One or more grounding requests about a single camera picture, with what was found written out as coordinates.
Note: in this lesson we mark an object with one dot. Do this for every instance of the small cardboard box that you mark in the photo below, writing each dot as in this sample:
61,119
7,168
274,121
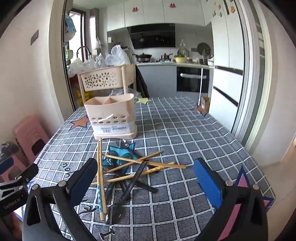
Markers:
205,104

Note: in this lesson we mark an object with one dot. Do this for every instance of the black kitchen faucet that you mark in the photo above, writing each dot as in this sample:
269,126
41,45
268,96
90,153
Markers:
81,48

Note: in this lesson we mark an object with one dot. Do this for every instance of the yellow packets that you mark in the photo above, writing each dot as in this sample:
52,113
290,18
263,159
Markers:
84,96

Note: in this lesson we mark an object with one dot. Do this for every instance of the hanging metal strainer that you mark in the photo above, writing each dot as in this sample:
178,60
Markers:
204,48
183,52

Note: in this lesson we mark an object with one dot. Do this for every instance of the dark plastic bag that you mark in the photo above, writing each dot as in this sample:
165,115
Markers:
9,149

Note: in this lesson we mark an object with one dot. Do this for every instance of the white plastic bag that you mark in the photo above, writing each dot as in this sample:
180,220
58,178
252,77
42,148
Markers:
120,55

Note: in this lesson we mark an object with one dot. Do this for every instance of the black wok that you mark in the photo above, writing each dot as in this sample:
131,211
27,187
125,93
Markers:
143,56

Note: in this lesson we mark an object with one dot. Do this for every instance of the grey wall switch panel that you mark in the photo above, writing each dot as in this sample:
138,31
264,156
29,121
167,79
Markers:
34,37

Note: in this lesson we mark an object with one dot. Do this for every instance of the black range hood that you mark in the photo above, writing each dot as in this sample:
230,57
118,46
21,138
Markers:
152,37

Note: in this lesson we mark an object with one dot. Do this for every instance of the black built-in oven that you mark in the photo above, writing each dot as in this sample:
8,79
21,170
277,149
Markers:
192,81

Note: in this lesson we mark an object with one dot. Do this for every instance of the beige plastic utensil holder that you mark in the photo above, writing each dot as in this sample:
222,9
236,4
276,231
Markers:
111,111

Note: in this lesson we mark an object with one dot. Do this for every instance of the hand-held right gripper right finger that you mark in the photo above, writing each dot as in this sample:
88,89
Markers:
208,183

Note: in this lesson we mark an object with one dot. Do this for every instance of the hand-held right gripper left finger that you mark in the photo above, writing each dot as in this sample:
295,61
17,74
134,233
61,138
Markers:
81,183

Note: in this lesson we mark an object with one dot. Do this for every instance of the grey lower kitchen cabinet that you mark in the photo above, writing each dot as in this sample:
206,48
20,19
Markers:
159,81

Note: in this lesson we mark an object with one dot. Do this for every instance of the fridge magnets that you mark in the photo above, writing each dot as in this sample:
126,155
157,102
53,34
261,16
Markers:
219,12

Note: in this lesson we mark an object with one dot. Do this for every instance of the hanging clear plastic bag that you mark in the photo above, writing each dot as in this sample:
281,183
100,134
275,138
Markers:
98,43

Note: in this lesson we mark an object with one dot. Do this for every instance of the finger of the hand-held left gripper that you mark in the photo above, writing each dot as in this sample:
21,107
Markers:
25,173
5,165

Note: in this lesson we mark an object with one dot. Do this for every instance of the yellow bowl with greens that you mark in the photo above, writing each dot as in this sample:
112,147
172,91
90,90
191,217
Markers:
180,59

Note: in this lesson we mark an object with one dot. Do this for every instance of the white mop pole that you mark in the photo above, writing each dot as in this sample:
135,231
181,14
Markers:
200,88

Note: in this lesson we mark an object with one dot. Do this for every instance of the beige plastic basket trolley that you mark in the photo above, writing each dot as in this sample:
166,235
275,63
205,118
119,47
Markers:
104,78

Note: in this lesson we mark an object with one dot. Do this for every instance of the green cup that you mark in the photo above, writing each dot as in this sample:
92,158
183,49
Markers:
69,54

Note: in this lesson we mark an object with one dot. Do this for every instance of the white refrigerator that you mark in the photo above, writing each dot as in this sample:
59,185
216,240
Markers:
226,46

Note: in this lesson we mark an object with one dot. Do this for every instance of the clear plastic bags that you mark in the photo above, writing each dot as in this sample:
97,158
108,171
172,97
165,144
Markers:
78,66

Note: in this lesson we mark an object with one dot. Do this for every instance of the dark cloth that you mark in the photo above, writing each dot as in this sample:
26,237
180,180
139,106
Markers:
142,83

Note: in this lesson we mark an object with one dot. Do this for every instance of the white upper kitchen cabinets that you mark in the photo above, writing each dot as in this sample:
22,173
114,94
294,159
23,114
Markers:
150,14

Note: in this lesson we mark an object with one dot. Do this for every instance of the copper cooking pot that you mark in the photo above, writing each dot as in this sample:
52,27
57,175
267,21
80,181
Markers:
166,56

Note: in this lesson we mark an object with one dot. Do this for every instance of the white rice cooker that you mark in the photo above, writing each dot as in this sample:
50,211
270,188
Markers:
210,62

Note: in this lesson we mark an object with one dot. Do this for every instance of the pink plastic stool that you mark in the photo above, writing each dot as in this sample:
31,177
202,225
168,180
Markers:
27,134
22,162

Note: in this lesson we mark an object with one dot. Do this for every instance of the hanging blue white bag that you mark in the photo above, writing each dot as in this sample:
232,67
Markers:
70,25

